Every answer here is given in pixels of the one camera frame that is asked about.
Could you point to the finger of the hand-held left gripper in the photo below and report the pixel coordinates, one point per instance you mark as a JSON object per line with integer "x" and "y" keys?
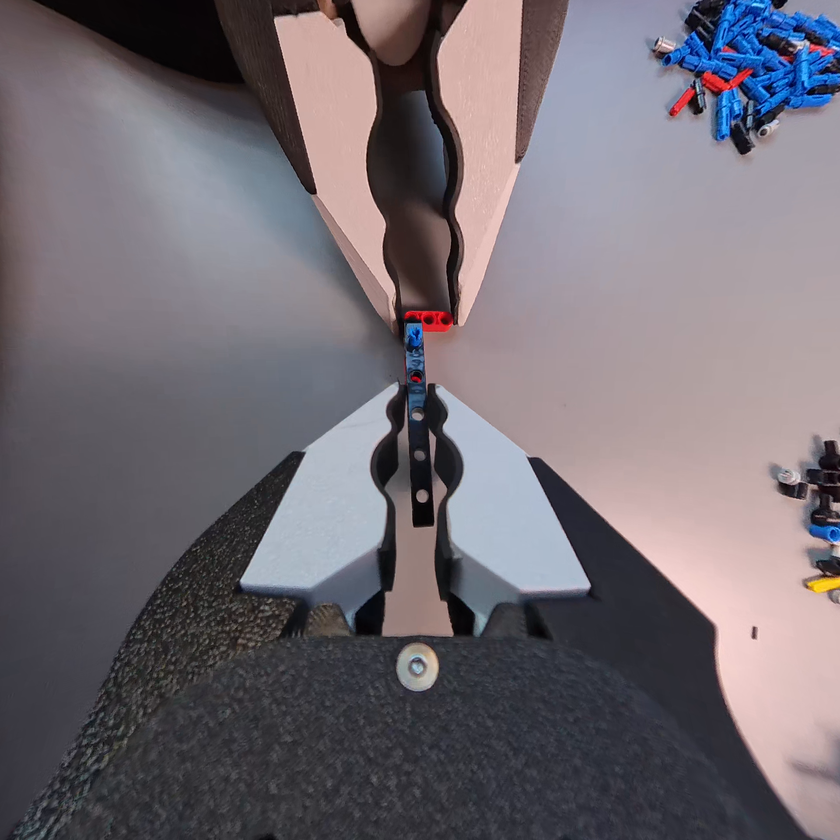
{"x": 328, "y": 131}
{"x": 485, "y": 131}

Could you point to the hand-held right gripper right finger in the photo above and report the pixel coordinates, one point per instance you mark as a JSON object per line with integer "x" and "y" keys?
{"x": 518, "y": 525}

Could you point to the long black lego beam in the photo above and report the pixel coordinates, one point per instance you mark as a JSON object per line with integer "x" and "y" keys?
{"x": 420, "y": 472}

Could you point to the long blue lego pin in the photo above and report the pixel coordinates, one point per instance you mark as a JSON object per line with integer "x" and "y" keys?
{"x": 413, "y": 338}

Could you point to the red angled lego beam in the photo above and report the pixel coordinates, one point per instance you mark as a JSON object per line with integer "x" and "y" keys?
{"x": 430, "y": 320}

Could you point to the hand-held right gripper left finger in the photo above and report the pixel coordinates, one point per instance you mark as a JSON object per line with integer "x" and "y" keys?
{"x": 321, "y": 525}

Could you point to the pile of mixed lego pieces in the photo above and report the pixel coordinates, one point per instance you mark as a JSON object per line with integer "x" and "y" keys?
{"x": 823, "y": 492}

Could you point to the pile of blue lego pins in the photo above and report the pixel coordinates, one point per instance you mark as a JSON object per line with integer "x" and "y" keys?
{"x": 754, "y": 59}

